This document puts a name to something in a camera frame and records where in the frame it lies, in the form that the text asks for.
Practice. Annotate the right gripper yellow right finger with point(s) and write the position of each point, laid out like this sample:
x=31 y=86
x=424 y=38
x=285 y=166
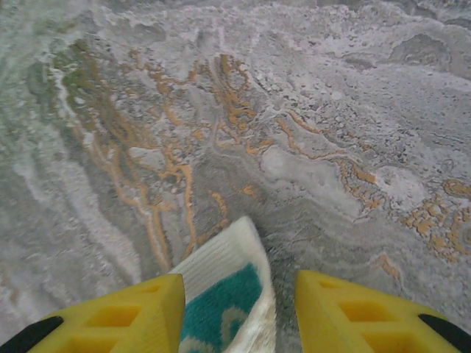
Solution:
x=353 y=323

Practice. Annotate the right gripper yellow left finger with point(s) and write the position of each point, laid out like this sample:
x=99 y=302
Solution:
x=121 y=323

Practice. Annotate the white towel with teal cartoons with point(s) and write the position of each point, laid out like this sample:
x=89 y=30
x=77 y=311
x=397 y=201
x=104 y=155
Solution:
x=224 y=294

